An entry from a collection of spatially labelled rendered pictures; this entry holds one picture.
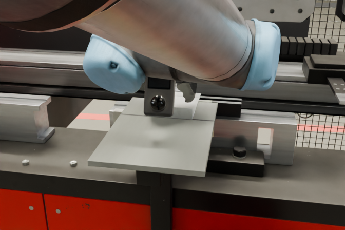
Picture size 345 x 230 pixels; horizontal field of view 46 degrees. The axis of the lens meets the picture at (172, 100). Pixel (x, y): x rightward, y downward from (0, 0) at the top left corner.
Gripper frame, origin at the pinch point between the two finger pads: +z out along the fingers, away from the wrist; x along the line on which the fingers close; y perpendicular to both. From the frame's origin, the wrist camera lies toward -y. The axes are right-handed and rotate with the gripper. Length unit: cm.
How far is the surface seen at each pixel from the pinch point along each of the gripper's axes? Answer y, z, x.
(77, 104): 21, 49, 41
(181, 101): 1.7, 3.7, -1.3
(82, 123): 78, 199, 101
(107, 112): 96, 213, 90
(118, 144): -13.0, -8.5, 6.3
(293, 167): -7.0, 13.0, -24.8
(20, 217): -22.8, 14.4, 31.4
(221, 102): 2.7, 4.8, -9.3
